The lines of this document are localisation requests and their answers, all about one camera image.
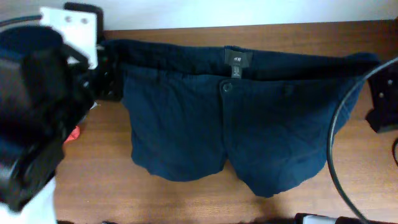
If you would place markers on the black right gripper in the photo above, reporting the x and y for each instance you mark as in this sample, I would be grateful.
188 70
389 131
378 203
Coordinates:
385 108

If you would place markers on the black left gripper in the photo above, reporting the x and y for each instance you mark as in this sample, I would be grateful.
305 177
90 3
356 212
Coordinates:
111 68

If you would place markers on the navy blue shorts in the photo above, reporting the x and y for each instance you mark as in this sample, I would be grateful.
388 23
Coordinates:
267 113

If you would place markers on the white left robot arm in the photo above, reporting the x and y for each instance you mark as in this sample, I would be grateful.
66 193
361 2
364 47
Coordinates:
47 88

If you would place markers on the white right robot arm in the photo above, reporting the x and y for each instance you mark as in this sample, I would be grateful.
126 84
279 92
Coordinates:
307 218

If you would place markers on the red printed t-shirt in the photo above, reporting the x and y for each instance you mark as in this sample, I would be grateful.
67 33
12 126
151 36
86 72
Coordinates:
74 135

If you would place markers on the black garment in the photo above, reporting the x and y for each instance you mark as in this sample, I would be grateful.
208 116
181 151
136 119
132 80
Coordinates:
88 10

